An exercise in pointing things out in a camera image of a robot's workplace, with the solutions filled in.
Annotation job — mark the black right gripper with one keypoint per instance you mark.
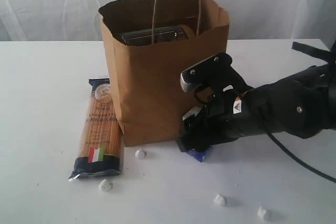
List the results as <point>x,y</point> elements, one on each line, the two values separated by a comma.
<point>212,124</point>

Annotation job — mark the small blue white milk carton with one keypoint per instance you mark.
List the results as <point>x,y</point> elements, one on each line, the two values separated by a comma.
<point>199,153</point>

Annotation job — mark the clear jar with yellow lid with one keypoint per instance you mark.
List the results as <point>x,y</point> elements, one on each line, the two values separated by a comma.
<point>161,34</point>

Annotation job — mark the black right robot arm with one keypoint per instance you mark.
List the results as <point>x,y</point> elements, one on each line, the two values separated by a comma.
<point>302,104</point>

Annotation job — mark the large brown paper bag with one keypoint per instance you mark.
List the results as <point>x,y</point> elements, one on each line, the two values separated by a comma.
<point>145,80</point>

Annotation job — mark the white crumb behind jar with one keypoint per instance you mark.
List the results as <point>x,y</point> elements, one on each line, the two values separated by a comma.
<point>140,154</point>

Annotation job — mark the white crumb near jar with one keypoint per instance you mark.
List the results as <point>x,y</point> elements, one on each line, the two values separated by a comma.
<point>220,200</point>

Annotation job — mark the spaghetti packet with Italian flag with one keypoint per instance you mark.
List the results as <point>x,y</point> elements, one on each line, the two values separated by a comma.
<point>100,149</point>

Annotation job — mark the white crumb at front right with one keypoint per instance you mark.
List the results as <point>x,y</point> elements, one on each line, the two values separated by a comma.
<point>263,213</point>

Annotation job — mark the white crumb near spaghetti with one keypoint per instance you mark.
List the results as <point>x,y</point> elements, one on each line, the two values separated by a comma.
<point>105,185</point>

